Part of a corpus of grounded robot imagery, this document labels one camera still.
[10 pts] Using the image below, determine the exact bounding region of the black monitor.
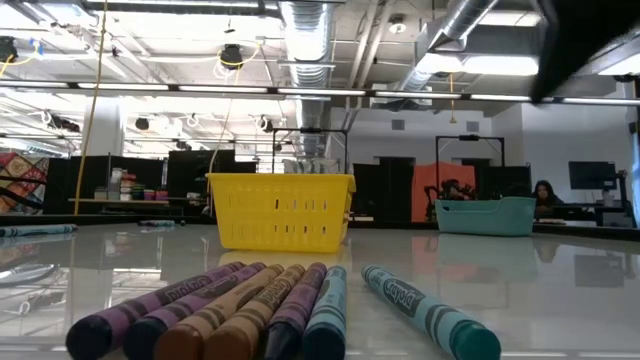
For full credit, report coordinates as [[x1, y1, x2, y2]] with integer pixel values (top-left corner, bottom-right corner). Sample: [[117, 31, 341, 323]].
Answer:
[[567, 160, 618, 192]]

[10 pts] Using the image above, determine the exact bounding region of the black station frame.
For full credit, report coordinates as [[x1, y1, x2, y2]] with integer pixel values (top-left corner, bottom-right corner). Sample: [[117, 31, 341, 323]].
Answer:
[[434, 133, 507, 199]]

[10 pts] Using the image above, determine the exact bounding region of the silver spiral ceiling duct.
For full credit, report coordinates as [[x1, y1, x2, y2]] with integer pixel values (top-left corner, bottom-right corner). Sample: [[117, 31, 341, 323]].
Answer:
[[277, 0, 337, 157]]

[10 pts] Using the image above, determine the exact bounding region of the blue crayon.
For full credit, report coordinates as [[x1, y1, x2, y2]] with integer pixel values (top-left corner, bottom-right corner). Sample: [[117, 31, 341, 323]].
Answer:
[[301, 265, 349, 360]]

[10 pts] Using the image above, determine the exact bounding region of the person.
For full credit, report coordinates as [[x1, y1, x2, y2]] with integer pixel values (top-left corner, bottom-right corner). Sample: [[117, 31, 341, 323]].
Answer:
[[530, 179, 567, 220]]

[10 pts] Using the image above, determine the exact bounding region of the teal plastic basket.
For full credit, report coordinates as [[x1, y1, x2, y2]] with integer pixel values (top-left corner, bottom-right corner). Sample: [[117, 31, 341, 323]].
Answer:
[[433, 195, 537, 238]]

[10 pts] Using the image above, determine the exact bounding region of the white container stack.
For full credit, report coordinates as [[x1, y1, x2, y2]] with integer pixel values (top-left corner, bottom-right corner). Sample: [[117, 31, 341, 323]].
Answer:
[[108, 167, 124, 200]]

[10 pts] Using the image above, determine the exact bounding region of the yellow plastic basket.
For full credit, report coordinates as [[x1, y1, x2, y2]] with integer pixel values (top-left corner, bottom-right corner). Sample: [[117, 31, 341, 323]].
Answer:
[[205, 172, 357, 254]]

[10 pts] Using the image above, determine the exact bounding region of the overhead light bar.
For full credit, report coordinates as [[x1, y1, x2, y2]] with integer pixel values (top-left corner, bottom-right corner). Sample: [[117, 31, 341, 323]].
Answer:
[[0, 78, 640, 107]]

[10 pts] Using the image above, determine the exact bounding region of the ceiling light panel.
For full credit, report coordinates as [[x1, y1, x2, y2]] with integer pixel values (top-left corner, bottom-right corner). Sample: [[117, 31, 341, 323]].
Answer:
[[414, 52, 541, 77]]

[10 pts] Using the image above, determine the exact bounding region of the orange partition panel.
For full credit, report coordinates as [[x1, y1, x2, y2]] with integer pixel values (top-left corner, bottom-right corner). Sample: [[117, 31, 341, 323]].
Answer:
[[410, 161, 477, 224]]

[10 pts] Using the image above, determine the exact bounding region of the wooden side table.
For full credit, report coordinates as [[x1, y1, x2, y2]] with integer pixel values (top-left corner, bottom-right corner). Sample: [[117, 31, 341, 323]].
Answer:
[[67, 197, 172, 207]]

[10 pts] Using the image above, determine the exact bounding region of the brown crayon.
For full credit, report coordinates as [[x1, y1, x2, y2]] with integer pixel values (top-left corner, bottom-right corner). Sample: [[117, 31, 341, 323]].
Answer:
[[202, 263, 307, 360], [153, 263, 286, 360]]

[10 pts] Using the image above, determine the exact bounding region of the colourful patterned quilt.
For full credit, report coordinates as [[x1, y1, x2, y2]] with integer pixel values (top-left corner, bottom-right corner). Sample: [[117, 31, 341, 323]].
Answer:
[[0, 151, 50, 215]]

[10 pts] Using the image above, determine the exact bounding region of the black partition panel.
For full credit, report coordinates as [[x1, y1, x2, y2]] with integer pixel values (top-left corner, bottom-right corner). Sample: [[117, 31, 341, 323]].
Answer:
[[474, 164, 533, 199], [351, 156, 416, 224], [43, 155, 166, 216], [166, 149, 237, 204]]

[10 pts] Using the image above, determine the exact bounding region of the silver slanted ceiling duct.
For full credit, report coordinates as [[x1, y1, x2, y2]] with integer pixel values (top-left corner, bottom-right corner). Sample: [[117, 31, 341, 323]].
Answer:
[[399, 0, 501, 94]]

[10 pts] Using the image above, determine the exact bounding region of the black desk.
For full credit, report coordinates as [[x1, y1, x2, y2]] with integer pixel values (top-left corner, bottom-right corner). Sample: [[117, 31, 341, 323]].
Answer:
[[532, 201, 639, 229]]

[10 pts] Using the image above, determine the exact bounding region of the red container stack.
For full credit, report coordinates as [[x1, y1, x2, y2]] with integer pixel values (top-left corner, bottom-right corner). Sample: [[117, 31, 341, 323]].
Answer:
[[122, 172, 138, 201]]

